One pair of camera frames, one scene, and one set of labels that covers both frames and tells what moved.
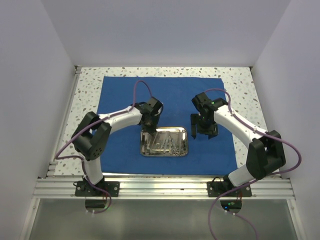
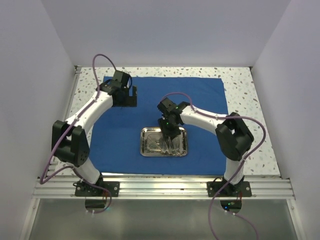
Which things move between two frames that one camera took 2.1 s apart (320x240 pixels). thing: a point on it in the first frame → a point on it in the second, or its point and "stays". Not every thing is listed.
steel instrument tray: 166,141 stays
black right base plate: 215,189 stays
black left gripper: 151,130 → 130,101
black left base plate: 83,189 stays
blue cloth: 216,156 stays
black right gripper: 212,131 → 166,132
